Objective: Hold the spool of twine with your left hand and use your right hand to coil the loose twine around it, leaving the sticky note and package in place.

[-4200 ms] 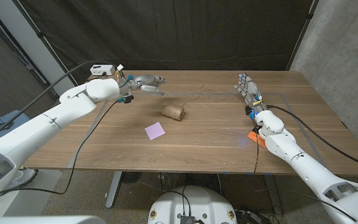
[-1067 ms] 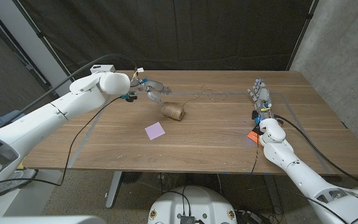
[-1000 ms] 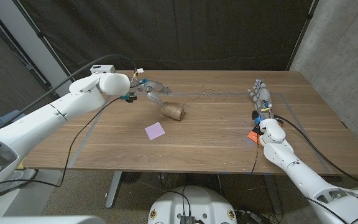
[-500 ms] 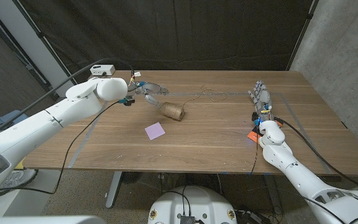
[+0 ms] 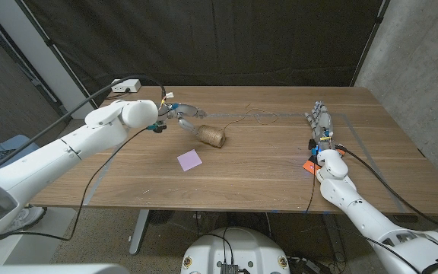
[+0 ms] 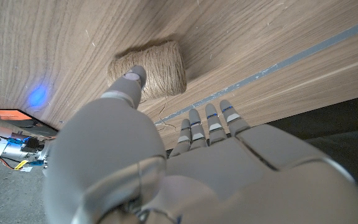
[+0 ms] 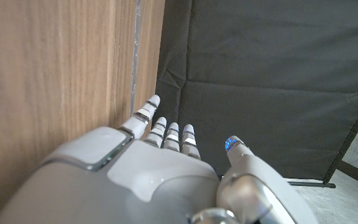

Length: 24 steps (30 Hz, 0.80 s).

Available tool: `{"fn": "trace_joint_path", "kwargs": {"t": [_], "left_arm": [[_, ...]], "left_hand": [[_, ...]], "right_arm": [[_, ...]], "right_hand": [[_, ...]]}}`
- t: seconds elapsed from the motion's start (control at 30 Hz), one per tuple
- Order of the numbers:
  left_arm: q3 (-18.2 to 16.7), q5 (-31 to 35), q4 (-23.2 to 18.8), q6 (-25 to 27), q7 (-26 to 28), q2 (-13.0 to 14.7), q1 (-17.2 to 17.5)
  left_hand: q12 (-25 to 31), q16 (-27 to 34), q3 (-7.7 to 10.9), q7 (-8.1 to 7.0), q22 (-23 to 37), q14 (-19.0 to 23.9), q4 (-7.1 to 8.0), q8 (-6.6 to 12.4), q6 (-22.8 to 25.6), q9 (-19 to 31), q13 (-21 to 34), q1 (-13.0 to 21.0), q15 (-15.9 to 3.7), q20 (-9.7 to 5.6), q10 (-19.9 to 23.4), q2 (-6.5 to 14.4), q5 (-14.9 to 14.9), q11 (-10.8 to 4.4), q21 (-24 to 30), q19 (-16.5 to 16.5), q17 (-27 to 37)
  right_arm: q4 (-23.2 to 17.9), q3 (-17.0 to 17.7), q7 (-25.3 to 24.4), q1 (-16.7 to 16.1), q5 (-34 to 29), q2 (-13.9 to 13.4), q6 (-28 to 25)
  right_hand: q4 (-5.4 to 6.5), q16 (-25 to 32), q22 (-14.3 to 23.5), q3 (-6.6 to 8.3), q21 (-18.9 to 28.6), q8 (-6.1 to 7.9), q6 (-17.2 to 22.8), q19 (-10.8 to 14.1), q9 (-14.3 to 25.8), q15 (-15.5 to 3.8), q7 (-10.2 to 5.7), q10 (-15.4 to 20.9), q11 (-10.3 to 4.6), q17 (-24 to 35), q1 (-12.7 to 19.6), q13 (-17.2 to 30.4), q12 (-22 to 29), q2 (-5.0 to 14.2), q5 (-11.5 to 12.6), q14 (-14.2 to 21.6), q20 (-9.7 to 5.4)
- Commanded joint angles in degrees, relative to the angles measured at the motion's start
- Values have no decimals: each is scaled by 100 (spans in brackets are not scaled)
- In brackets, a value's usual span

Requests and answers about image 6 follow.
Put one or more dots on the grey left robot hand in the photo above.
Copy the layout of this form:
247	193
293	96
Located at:
197	180

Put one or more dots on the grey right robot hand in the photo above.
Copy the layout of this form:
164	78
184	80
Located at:
26	151

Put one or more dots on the brown twine spool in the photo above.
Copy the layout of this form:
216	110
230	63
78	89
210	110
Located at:
163	68

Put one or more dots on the orange and black package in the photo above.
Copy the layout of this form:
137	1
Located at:
8	114

